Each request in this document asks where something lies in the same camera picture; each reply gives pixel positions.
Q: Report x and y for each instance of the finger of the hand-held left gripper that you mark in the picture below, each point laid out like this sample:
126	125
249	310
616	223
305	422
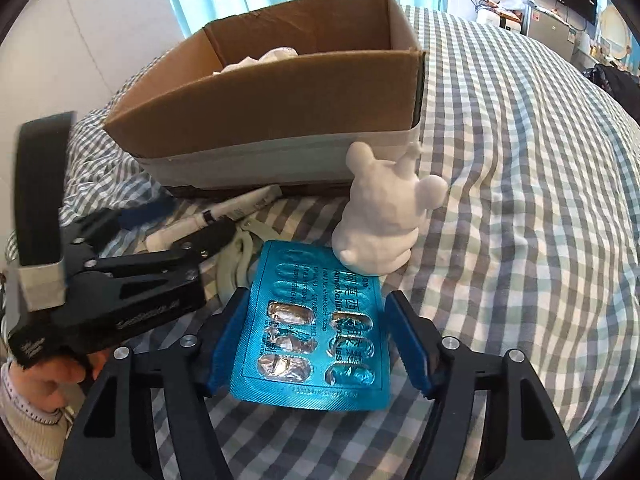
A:
142	210
200	246

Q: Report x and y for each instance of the person's left hand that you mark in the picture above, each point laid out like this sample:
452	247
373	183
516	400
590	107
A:
47	377

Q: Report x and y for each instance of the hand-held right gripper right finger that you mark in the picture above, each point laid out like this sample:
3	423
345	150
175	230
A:
411	347

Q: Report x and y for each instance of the blue pill blister pack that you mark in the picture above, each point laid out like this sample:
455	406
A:
310	330

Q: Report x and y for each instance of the white plaster bear figurine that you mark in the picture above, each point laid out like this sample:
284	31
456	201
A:
380	210

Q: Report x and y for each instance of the white crumpled tissue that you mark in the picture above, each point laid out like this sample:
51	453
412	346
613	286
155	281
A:
260	60

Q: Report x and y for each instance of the white round chair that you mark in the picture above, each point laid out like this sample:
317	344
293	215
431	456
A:
615	35

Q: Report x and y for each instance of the white ointment tube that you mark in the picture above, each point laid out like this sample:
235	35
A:
242	204

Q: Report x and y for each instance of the grey small fridge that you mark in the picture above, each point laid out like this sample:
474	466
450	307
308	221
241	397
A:
550	30

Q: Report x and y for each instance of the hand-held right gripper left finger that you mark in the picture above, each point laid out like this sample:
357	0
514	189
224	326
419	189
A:
226	347

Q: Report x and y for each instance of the dark clothing pile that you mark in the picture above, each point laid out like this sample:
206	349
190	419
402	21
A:
617	87

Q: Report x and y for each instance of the brown cardboard box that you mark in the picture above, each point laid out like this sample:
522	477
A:
280	105

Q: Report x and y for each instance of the checkered bed sheet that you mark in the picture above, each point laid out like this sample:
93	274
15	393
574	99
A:
510	200

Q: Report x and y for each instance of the person's left forearm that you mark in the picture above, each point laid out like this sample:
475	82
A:
25	425

